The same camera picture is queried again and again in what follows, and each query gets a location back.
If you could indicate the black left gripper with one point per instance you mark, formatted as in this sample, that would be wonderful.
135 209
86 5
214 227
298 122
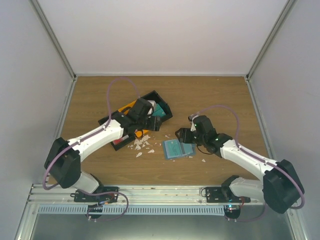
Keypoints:
155 125

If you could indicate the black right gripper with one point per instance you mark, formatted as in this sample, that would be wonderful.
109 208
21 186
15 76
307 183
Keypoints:
184 137

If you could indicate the teal card holder wallet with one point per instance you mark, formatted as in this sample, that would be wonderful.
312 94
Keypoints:
188 149

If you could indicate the teal VIP chip card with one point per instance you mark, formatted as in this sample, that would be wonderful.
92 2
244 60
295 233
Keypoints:
172 149

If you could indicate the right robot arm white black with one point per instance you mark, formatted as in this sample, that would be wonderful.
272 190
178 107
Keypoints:
277 183

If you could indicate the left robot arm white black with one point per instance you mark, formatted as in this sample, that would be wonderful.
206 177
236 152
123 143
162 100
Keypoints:
64 160

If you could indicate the stack of teal cards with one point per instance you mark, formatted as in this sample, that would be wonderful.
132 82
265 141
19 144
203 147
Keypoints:
159 112

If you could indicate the black bin with teal cards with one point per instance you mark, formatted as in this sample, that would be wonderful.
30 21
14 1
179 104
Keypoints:
153 95

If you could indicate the red white cards stack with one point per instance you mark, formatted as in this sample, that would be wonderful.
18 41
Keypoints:
122 139

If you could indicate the black bin with red cards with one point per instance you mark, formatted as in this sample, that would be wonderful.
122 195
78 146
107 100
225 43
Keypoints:
115 129

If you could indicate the orange plastic bin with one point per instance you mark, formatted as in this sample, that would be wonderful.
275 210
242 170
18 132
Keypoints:
137 115

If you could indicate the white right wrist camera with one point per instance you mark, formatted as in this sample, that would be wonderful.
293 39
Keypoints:
193 119

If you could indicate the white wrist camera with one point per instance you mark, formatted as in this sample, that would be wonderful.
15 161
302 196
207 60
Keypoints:
152 108
193 119

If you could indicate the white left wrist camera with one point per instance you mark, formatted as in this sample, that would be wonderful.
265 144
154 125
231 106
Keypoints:
152 108

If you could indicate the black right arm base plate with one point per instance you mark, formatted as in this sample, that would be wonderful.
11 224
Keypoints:
218 194

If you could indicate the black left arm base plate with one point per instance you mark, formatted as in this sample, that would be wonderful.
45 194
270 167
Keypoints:
109 195

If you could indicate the grey slotted cable duct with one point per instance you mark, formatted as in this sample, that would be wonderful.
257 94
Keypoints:
73 209

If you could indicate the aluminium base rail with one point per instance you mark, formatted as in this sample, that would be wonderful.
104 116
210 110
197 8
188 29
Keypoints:
136 194

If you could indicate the aluminium frame post left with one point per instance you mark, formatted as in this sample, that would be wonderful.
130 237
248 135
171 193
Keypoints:
52 36

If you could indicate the aluminium frame post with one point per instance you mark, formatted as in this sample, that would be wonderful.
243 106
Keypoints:
52 36
280 20

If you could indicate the aluminium frame post right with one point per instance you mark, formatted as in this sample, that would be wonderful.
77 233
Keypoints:
280 20

